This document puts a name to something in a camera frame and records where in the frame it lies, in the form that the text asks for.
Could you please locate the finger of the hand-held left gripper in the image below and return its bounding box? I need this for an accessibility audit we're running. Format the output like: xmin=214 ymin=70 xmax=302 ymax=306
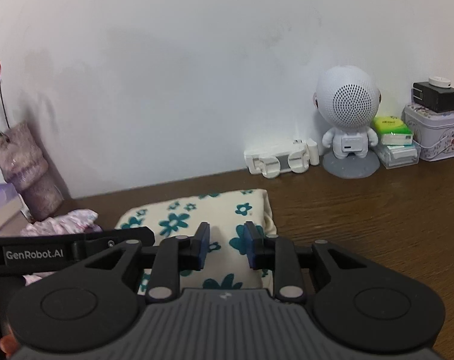
xmin=71 ymin=227 xmax=156 ymax=262

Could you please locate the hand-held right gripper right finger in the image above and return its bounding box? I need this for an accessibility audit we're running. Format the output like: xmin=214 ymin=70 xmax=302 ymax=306
xmin=244 ymin=221 xmax=366 ymax=304

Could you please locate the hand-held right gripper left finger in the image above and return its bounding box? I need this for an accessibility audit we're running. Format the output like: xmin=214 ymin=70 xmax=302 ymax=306
xmin=85 ymin=222 xmax=211 ymax=304

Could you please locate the cream green-flowered garment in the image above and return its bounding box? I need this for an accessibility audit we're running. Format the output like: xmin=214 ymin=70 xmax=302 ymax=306
xmin=114 ymin=188 xmax=277 ymax=296

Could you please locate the person's left hand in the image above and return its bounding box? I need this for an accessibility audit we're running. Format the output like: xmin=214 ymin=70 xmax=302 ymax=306
xmin=0 ymin=274 xmax=27 ymax=356

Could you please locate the pink floral garment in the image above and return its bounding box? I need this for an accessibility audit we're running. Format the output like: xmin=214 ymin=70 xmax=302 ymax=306
xmin=20 ymin=210 xmax=104 ymax=285

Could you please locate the open purple tissue pack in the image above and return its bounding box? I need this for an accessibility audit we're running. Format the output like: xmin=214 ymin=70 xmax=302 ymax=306
xmin=0 ymin=161 xmax=25 ymax=238

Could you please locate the pink mottled vase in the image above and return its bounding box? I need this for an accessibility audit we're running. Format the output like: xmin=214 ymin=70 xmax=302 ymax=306
xmin=0 ymin=121 xmax=64 ymax=221

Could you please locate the white robot-shaped speaker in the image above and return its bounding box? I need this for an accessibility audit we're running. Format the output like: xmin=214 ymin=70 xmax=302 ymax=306
xmin=311 ymin=65 xmax=382 ymax=179

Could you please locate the black charger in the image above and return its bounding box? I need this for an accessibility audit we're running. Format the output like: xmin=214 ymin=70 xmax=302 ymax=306
xmin=412 ymin=81 xmax=454 ymax=114

